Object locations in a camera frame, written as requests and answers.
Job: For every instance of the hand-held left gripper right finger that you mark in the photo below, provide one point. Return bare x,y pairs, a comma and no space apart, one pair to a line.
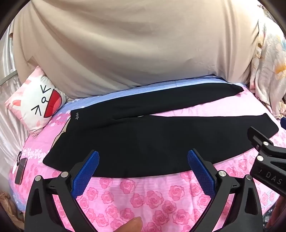
201,174

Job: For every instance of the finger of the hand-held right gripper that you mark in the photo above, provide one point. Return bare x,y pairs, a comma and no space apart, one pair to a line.
259,137

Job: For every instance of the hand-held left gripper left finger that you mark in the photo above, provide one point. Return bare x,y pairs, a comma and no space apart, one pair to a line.
87,171

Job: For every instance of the black pants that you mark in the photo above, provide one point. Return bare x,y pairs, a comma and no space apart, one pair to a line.
145,138

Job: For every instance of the person's left hand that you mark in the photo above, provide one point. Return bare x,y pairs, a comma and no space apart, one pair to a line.
131,225

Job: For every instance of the pink rose-print bedsheet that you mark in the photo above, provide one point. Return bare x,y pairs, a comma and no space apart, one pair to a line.
138,196

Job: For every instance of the black smartphone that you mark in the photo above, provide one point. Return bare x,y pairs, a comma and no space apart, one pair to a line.
20,170

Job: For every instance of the pale floral blanket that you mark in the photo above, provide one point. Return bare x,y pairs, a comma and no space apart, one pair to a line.
268,67

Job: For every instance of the white satin curtain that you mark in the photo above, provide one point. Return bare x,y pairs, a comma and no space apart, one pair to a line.
9,133

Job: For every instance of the cat face pillow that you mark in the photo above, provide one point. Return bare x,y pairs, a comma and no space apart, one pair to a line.
33,100

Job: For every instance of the metal bed rail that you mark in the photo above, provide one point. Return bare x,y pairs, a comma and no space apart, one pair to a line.
9,77

